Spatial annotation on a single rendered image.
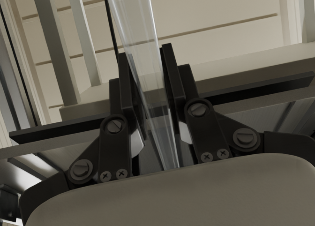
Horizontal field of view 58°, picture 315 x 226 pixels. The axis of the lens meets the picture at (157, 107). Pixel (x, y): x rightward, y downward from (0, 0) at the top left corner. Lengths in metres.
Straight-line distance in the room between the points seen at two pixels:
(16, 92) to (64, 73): 0.14
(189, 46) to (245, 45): 0.51
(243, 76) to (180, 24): 2.19
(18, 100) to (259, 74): 0.44
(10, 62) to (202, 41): 2.39
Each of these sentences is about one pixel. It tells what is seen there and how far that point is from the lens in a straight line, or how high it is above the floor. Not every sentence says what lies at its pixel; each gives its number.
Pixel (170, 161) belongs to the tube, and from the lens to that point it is 0.24.
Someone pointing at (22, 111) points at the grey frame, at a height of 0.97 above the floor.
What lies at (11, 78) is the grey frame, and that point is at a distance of 0.49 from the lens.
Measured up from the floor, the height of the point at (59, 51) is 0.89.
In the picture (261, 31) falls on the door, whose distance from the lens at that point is 2.85.
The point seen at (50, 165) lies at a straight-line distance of 0.26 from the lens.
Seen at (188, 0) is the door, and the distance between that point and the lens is 2.78.
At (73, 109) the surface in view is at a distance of 0.60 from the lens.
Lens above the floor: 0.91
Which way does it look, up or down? 13 degrees up
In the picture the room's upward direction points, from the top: 168 degrees clockwise
